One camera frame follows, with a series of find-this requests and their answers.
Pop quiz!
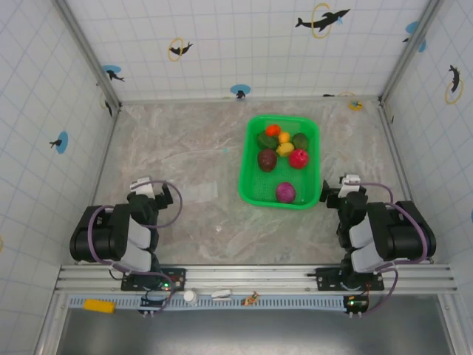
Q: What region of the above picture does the purple toy cabbage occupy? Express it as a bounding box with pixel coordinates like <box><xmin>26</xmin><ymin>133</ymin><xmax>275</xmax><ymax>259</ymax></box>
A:
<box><xmin>275</xmin><ymin>181</ymin><xmax>297</xmax><ymax>204</ymax></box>

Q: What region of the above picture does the red toy apple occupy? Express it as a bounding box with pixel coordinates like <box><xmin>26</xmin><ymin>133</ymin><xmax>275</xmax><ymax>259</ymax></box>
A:
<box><xmin>288</xmin><ymin>148</ymin><xmax>310</xmax><ymax>170</ymax></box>

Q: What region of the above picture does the green toy lime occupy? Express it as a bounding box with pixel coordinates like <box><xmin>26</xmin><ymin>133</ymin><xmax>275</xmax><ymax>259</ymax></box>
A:
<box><xmin>291</xmin><ymin>132</ymin><xmax>310</xmax><ymax>150</ymax></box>

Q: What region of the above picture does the green plastic basket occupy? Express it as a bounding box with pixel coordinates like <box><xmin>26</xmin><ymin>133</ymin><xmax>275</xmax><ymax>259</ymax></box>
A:
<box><xmin>238</xmin><ymin>115</ymin><xmax>321</xmax><ymax>211</ymax></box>

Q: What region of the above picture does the left controller board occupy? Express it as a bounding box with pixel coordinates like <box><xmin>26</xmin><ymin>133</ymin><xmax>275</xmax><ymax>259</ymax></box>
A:
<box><xmin>138</xmin><ymin>291</ymin><xmax>174</xmax><ymax>316</ymax></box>

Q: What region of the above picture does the controller board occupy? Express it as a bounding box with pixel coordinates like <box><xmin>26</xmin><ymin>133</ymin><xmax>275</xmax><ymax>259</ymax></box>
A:
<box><xmin>343</xmin><ymin>294</ymin><xmax>370</xmax><ymax>318</ymax></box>
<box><xmin>138</xmin><ymin>291</ymin><xmax>174</xmax><ymax>316</ymax></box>

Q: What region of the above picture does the right controller board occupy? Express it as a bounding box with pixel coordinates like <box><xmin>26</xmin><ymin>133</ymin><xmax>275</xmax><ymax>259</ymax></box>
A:
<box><xmin>343</xmin><ymin>294</ymin><xmax>370</xmax><ymax>318</ymax></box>

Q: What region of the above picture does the yellow block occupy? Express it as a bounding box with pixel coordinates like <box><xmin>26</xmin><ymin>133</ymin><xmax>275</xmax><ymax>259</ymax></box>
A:
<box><xmin>83</xmin><ymin>298</ymin><xmax>116</xmax><ymax>314</ymax></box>

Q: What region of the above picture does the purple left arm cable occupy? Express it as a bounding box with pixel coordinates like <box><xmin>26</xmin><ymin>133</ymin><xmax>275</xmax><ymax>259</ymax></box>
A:
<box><xmin>86</xmin><ymin>179</ymin><xmax>183</xmax><ymax>314</ymax></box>

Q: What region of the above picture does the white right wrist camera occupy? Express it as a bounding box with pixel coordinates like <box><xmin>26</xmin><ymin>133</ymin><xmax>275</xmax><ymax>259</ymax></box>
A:
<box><xmin>339</xmin><ymin>174</ymin><xmax>361</xmax><ymax>197</ymax></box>

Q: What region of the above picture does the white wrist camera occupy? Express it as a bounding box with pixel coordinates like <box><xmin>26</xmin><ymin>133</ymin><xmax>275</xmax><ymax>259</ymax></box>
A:
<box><xmin>129</xmin><ymin>176</ymin><xmax>155</xmax><ymax>199</ymax></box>
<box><xmin>339</xmin><ymin>174</ymin><xmax>361</xmax><ymax>197</ymax></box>

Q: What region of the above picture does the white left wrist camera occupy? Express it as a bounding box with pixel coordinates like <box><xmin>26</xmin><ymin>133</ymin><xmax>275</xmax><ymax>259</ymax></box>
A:
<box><xmin>129</xmin><ymin>176</ymin><xmax>155</xmax><ymax>199</ymax></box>

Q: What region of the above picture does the aluminium side rail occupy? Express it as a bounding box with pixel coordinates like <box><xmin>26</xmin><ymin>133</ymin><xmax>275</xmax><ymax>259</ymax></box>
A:
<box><xmin>378</xmin><ymin>99</ymin><xmax>434</xmax><ymax>264</ymax></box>

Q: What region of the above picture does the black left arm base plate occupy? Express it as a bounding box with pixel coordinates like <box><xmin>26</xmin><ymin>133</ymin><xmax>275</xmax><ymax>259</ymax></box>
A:
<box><xmin>120</xmin><ymin>266</ymin><xmax>188</xmax><ymax>292</ymax></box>

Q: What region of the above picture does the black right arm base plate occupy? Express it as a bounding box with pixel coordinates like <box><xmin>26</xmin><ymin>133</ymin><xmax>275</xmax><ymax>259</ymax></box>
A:
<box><xmin>315</xmin><ymin>266</ymin><xmax>385</xmax><ymax>292</ymax></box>

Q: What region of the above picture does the aluminium mounting rail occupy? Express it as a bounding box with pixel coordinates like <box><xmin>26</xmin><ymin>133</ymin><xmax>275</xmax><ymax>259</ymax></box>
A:
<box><xmin>55</xmin><ymin>263</ymin><xmax>459</xmax><ymax>296</ymax></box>

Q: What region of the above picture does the grey slotted cable tray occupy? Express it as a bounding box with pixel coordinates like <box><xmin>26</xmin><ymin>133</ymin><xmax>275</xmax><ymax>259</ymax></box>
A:
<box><xmin>68</xmin><ymin>294</ymin><xmax>370</xmax><ymax>311</ymax></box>

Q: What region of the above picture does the aluminium frame post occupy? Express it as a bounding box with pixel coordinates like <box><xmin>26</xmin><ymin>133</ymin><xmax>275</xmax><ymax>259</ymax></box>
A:
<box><xmin>51</xmin><ymin>0</ymin><xmax>123</xmax><ymax>112</ymax></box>
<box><xmin>378</xmin><ymin>0</ymin><xmax>444</xmax><ymax>107</ymax></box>

